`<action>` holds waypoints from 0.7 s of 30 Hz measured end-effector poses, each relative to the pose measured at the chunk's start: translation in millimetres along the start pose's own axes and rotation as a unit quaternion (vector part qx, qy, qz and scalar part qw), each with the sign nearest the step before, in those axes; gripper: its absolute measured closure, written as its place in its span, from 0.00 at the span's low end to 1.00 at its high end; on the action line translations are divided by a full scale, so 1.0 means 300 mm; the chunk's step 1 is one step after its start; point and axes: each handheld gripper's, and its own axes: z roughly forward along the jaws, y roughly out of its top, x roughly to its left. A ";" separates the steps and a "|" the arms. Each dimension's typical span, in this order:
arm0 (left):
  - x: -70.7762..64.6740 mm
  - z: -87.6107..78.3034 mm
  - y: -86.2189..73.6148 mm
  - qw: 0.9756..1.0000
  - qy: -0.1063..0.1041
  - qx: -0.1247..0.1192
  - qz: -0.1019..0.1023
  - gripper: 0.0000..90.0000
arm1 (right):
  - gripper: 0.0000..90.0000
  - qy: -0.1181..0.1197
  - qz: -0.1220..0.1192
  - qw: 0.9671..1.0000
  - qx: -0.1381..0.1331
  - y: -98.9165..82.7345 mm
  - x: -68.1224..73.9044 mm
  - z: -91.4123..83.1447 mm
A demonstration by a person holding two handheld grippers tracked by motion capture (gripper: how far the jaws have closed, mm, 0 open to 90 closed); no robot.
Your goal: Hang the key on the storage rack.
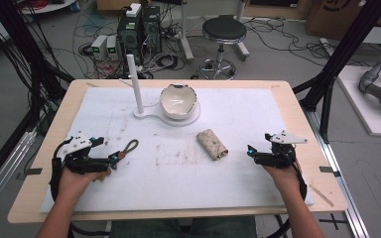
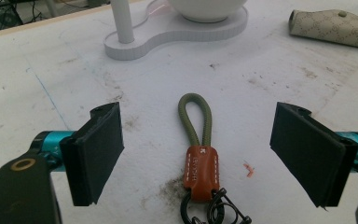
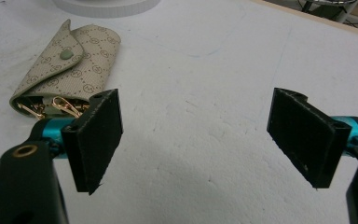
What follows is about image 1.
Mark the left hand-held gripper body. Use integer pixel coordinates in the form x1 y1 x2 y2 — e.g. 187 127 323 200
59 132 113 176

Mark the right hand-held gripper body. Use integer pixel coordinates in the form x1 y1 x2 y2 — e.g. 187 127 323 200
256 130 309 170

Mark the olive cord loop keychain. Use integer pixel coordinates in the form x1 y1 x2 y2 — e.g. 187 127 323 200
117 138 140 163

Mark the person's left hand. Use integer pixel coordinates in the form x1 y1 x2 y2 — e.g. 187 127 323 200
57 167 112 206

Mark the person's right hand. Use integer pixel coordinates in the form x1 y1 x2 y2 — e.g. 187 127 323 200
262 160 304 201

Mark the rolled beige cloth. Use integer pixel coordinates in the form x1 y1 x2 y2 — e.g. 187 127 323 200
196 128 229 162

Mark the grey tape strip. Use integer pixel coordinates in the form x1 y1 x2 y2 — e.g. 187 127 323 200
318 166 342 179
16 168 44 181

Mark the white table mat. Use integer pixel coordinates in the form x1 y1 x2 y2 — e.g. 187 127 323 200
39 86 315 213

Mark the cracked white bowl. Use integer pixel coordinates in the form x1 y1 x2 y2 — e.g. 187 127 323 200
159 83 199 121

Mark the white floor platform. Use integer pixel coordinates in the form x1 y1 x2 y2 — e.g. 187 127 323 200
336 64 381 138

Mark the grey power supply unit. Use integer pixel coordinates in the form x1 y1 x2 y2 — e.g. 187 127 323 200
90 34 109 61
105 34 119 61

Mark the black computer tower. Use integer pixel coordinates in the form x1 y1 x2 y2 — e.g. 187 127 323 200
117 11 144 66
141 4 163 55

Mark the black round stool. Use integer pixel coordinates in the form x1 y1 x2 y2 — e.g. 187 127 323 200
196 14 248 81

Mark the white box on tower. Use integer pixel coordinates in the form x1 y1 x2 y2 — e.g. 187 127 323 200
125 3 143 19

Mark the cardboard box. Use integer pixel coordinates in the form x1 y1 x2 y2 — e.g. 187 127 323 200
306 0 380 42

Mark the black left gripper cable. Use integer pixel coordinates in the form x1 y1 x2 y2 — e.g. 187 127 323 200
49 138 72 202

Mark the aluminium floor rail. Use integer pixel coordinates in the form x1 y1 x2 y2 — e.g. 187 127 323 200
0 130 38 221
306 108 371 238

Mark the white stand with post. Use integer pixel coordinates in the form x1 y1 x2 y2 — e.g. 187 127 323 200
126 54 201 128

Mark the black metal frame post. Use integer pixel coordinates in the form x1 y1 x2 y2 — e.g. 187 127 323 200
292 0 381 144

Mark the black frame with cables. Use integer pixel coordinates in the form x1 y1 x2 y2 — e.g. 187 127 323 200
0 0 75 137

